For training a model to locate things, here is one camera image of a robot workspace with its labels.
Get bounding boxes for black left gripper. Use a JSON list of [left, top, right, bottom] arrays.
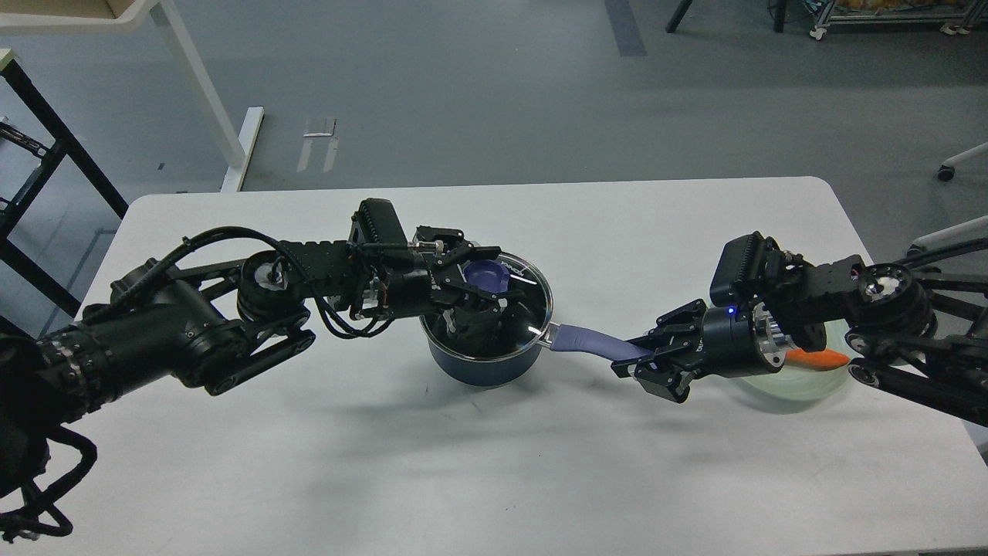
[[368, 225, 521, 332]]

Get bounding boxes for black metal rack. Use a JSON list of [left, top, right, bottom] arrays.
[[1, 49, 128, 314]]

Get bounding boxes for black right camera box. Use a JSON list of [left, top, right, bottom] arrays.
[[709, 231, 780, 307]]

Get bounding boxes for black camera box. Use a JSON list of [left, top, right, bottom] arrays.
[[348, 198, 408, 258], [709, 231, 780, 307]]

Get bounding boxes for orange toy carrot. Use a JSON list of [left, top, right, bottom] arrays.
[[784, 348, 851, 372]]

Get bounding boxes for white desk frame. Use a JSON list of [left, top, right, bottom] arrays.
[[1, 1, 266, 193]]

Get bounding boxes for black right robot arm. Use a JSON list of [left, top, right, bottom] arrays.
[[611, 232, 987, 425]]

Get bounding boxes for glass lid with blue knob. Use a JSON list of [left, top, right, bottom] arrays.
[[421, 253, 553, 362]]

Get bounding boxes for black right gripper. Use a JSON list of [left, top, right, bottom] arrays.
[[611, 300, 765, 402]]

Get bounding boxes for black left camera box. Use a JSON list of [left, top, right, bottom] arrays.
[[348, 198, 408, 258]]

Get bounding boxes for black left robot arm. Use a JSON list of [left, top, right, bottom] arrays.
[[2, 226, 523, 542]]

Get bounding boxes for office chair base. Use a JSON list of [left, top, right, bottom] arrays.
[[905, 142, 988, 259]]

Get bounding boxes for blue saucepan with handle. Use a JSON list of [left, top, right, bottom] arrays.
[[421, 255, 657, 388]]

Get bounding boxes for metal wheeled cart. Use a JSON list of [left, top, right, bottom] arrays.
[[805, 1, 986, 41]]

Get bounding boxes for translucent green plate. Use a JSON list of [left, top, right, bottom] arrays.
[[740, 364, 853, 402]]

